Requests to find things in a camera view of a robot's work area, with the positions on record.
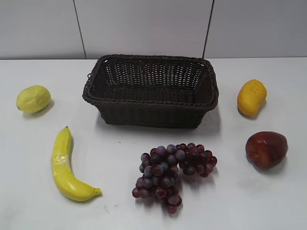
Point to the yellow-green lemon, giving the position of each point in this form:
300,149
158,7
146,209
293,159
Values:
33,99

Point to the orange-yellow mango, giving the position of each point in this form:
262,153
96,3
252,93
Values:
251,97

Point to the purple grape bunch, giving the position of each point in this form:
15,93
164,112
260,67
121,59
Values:
160,172

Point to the black wicker basket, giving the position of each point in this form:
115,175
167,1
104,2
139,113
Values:
152,91

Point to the dark red apple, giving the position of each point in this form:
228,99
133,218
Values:
266,149

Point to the yellow banana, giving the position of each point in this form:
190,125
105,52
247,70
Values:
64,179

